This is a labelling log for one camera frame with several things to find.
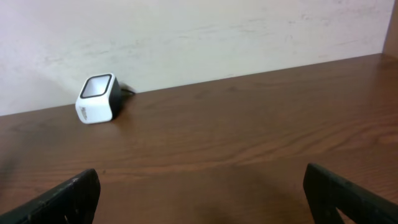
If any white barcode scanner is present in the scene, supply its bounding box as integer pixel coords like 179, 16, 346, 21
75, 73, 122, 124

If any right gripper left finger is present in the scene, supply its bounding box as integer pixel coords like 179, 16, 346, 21
1, 169, 101, 224

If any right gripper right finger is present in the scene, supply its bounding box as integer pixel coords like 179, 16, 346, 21
303, 163, 397, 224

